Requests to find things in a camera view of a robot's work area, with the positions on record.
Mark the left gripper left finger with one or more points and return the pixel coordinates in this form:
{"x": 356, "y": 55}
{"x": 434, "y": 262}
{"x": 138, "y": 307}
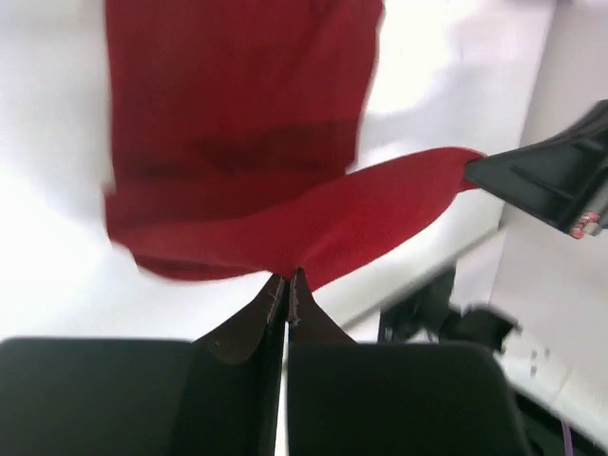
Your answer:
{"x": 217, "y": 395}

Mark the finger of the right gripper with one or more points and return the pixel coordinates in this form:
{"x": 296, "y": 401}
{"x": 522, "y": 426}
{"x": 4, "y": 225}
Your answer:
{"x": 561, "y": 181}

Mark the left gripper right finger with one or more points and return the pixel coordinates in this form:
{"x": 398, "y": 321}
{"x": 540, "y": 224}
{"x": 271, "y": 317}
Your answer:
{"x": 346, "y": 398}

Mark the red t-shirt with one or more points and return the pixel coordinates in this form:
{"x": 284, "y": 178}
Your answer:
{"x": 233, "y": 128}

